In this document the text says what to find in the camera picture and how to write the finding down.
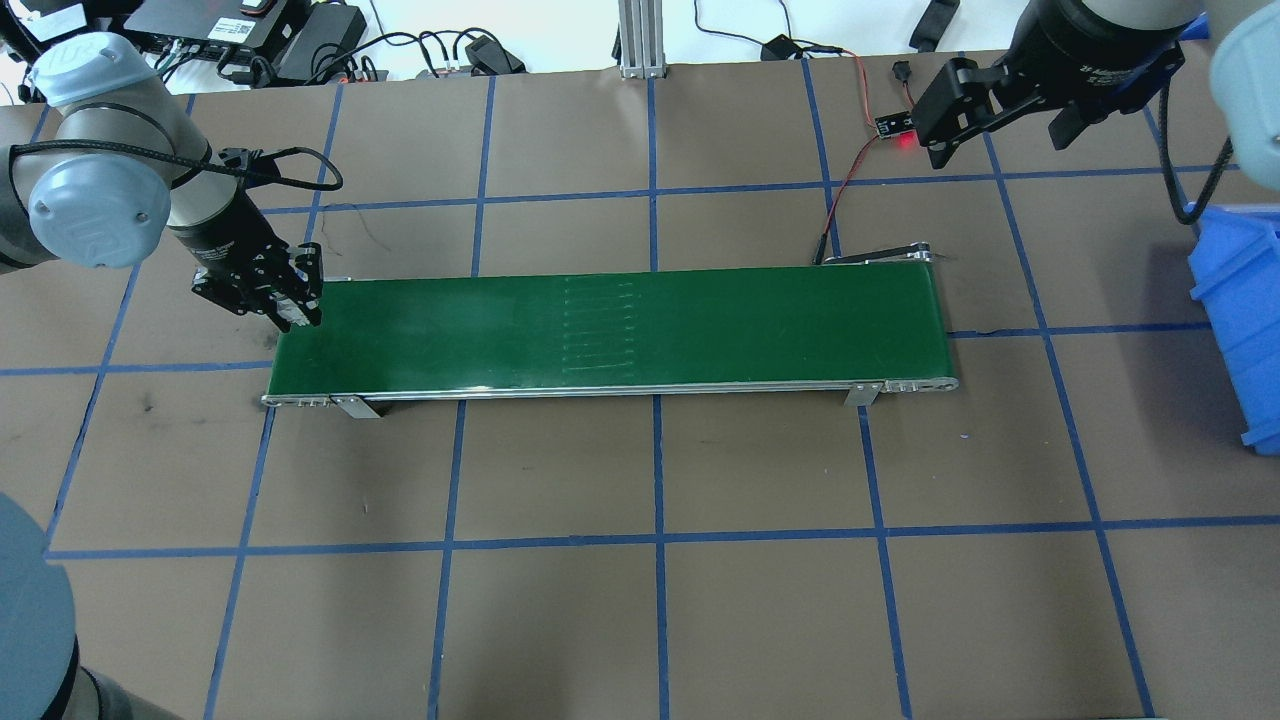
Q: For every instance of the black device with white label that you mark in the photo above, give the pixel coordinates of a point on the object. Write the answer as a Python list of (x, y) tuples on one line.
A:
[(66, 20)]

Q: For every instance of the large blue storage bin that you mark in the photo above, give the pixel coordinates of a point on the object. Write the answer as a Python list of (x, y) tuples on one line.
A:
[(1245, 320)]

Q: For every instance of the black plug adapter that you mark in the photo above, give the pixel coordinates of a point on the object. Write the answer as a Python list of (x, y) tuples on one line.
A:
[(492, 55)]

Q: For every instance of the black power brick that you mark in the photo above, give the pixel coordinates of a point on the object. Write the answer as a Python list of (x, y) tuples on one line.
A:
[(320, 38)]

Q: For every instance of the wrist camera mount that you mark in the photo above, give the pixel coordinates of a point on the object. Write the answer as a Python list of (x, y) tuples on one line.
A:
[(1158, 68)]

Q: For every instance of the small black adapter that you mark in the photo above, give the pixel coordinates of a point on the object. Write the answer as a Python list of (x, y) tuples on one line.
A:
[(780, 47)]

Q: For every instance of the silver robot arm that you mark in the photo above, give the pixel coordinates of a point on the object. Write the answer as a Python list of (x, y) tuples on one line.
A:
[(90, 210), (1250, 70)]

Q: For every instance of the green belt conveyor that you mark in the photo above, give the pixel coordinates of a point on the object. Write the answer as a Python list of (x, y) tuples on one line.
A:
[(600, 335)]

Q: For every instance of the small blue parts bin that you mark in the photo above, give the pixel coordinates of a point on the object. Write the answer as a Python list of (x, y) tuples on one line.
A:
[(1195, 25)]

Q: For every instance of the aluminium extrusion post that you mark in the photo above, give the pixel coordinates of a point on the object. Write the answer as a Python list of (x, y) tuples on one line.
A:
[(642, 40)]

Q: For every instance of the black electronics box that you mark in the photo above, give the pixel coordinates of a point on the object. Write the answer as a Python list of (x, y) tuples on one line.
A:
[(200, 22)]

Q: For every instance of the small black control board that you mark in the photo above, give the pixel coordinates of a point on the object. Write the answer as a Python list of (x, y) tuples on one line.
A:
[(893, 126)]

